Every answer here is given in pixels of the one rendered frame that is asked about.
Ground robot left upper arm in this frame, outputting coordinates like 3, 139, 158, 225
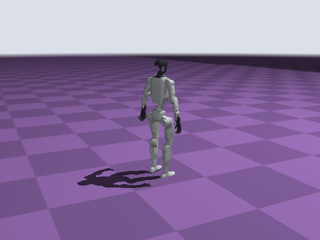
143, 77, 152, 97

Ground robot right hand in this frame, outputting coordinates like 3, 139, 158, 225
175, 116, 181, 134

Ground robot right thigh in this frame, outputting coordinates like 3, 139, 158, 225
161, 115, 175, 152

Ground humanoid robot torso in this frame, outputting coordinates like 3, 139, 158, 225
150, 74, 169, 122

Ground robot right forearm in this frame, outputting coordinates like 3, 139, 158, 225
172, 97, 181, 120

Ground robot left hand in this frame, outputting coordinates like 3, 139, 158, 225
138, 105, 147, 121

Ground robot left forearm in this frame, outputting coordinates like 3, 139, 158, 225
141, 94, 148, 109

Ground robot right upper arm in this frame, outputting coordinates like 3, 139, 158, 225
165, 79, 175, 104

